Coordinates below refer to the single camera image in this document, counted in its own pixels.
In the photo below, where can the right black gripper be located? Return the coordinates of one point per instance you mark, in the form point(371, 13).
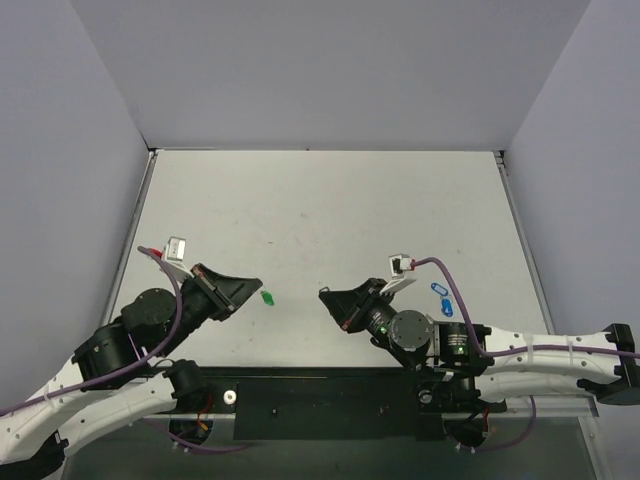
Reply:
point(364, 306)

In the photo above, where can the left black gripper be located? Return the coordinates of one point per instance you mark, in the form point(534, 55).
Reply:
point(213, 291)

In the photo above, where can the green key tag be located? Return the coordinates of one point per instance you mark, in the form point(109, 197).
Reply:
point(267, 298)

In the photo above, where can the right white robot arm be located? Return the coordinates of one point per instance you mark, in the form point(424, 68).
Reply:
point(459, 365)

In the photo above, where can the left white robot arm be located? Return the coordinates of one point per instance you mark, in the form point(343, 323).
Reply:
point(108, 381)

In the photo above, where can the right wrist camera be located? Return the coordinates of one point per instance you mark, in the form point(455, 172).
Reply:
point(401, 274)

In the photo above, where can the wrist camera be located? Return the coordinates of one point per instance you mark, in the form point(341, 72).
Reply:
point(172, 256)
point(401, 274)

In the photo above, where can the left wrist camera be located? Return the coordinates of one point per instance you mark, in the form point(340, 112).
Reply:
point(172, 256)

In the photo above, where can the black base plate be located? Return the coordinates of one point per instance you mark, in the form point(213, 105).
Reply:
point(333, 403)

